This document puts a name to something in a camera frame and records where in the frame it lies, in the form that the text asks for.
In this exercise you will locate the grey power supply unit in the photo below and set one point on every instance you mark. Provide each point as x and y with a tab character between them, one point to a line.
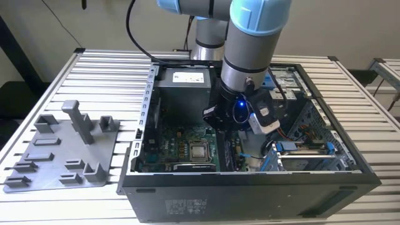
184	98

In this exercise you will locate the silver CPU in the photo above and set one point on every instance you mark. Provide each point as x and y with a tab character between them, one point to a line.
200	153

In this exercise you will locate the black graphics card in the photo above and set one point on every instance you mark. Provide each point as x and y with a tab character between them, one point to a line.
193	167

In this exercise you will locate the black table corner cap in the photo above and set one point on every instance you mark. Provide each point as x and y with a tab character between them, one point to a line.
333	58
79	50

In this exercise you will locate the green motherboard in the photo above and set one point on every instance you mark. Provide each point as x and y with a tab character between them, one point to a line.
200	133

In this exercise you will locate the perforated metal disk bay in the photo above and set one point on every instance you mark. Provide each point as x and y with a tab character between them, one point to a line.
319	112

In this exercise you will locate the dark RAM stick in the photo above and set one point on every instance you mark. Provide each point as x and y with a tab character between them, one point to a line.
225	150

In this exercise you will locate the grey plastic parts rack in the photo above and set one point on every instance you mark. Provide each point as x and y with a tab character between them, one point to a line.
63	150

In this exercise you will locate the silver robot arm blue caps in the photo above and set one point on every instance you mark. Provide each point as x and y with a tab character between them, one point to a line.
247	47

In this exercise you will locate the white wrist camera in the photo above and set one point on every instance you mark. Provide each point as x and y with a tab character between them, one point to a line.
265	114

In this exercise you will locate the hard disk in blue carrier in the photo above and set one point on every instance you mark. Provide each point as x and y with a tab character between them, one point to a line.
300	164

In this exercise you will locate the metal slat side table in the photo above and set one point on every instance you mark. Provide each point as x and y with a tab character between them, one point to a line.
384	70

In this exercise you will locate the black case fan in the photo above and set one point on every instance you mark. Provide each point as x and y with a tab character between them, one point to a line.
152	122

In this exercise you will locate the black box by wall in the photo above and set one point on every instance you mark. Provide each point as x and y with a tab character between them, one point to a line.
359	77

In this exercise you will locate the black open PC case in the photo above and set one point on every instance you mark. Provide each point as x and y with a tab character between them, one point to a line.
249	199

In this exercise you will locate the black hanging antenna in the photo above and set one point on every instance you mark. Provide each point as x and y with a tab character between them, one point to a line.
83	4

